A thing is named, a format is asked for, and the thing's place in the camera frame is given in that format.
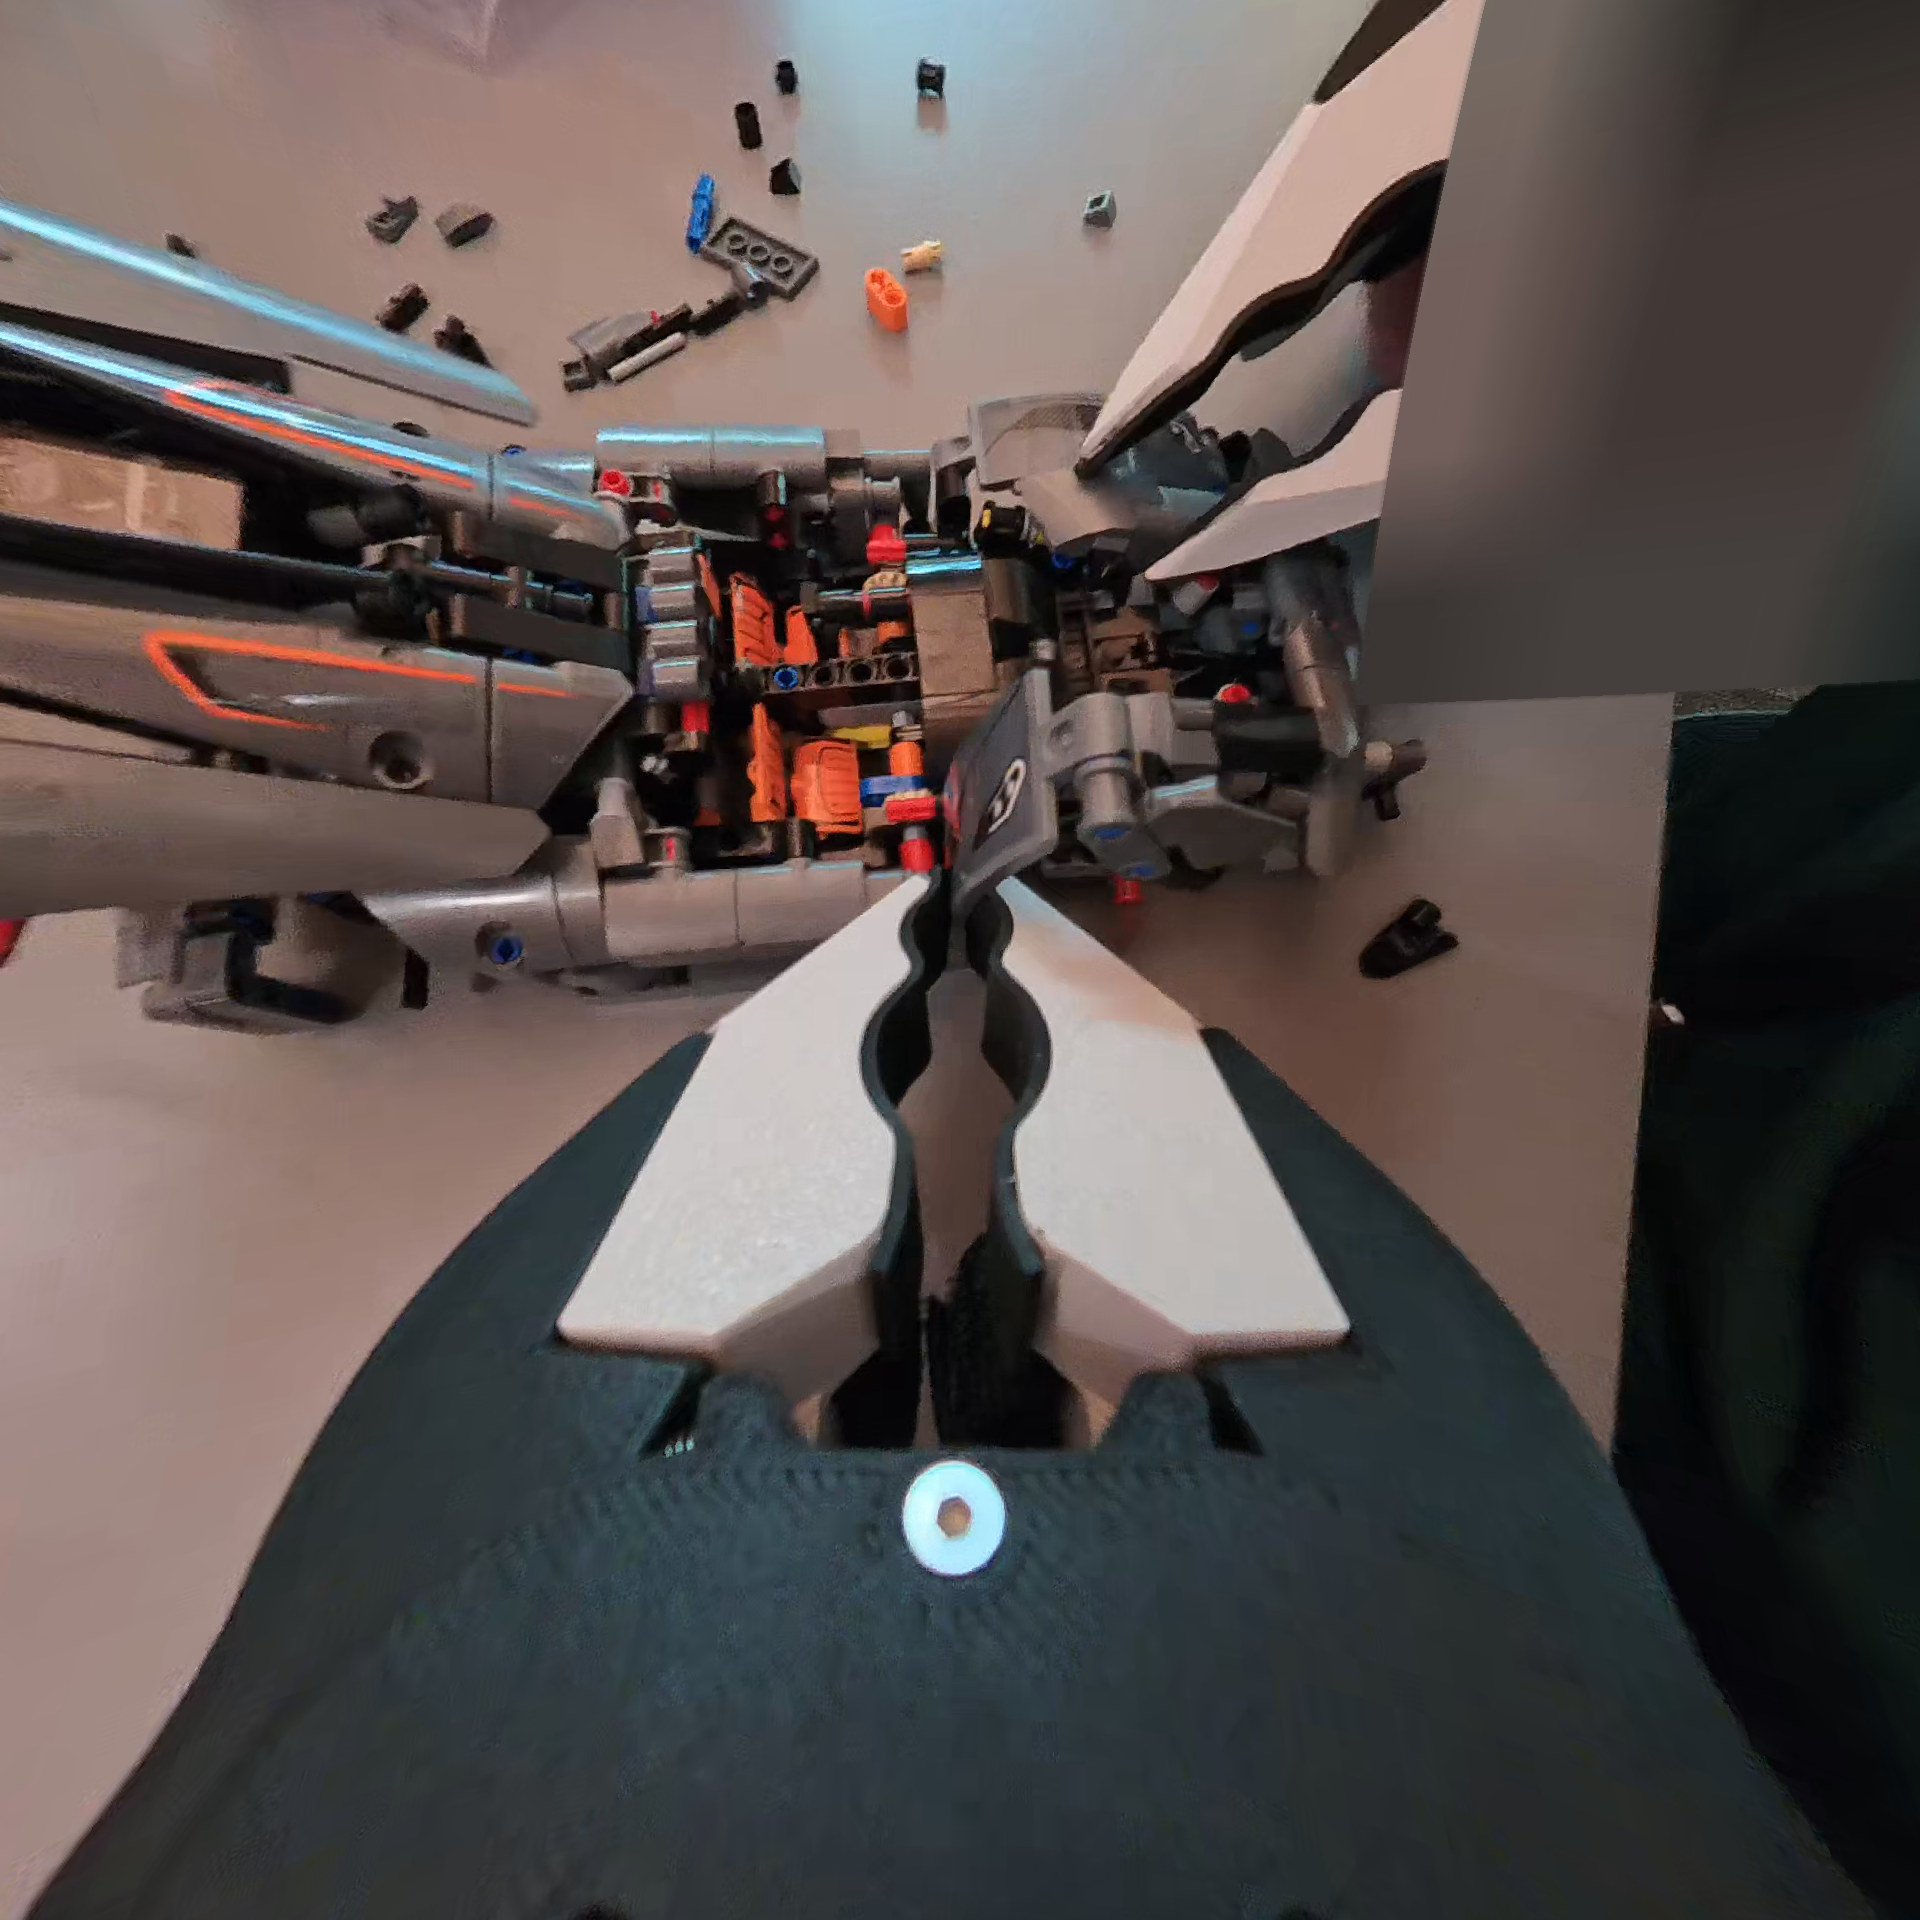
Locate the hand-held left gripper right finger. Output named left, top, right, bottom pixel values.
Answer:
left=926, top=874, right=1355, bottom=1450

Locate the small dark lego beam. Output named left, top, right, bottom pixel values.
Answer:
left=1355, top=899, right=1461, bottom=984

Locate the grey lego car model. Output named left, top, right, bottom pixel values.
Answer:
left=0, top=192, right=1432, bottom=1039

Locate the dark grey lego subassembly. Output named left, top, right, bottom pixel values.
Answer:
left=561, top=292, right=752, bottom=398

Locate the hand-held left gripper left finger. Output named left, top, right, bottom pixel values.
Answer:
left=556, top=874, right=943, bottom=1450

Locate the dark grey lego plate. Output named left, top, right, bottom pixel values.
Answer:
left=708, top=215, right=820, bottom=311

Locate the person's dark clothing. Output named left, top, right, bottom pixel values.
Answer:
left=1610, top=686, right=1920, bottom=1920

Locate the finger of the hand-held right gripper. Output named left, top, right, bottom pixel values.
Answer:
left=1072, top=0, right=1489, bottom=478
left=1144, top=390, right=1408, bottom=587

